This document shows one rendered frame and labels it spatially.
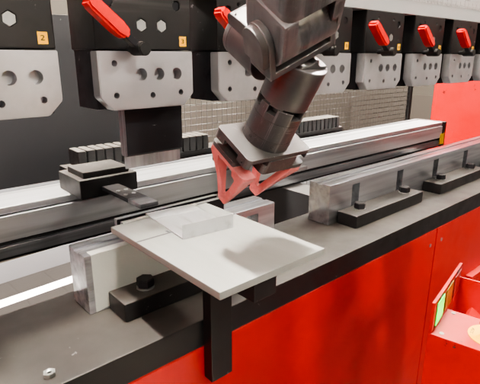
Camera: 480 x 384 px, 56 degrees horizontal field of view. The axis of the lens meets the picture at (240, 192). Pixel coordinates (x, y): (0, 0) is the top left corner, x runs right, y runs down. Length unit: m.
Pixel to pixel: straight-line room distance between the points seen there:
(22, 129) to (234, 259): 0.73
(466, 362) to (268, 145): 0.55
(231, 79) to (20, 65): 0.32
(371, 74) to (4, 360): 0.86
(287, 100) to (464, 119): 2.29
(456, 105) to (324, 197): 1.79
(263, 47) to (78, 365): 0.44
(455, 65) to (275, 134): 0.97
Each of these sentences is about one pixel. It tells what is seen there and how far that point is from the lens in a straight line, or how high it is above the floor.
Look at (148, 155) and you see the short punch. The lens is 0.73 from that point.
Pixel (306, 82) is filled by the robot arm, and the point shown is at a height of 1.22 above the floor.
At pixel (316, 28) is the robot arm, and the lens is 0.43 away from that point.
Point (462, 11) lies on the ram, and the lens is 1.43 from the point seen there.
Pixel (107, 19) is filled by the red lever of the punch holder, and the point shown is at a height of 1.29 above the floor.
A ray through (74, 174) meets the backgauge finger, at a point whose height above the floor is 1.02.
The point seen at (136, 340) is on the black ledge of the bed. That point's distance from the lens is 0.66.
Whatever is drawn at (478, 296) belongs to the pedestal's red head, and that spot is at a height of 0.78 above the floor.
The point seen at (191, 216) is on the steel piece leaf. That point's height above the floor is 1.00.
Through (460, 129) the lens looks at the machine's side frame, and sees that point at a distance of 2.75.
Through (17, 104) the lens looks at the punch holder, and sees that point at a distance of 0.60.
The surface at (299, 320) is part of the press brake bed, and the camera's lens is 0.87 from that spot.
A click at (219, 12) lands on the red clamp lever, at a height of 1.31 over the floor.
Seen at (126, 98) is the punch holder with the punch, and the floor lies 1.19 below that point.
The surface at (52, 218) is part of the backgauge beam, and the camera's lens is 0.95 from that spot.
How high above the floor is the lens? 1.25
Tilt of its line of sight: 17 degrees down
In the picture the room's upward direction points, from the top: straight up
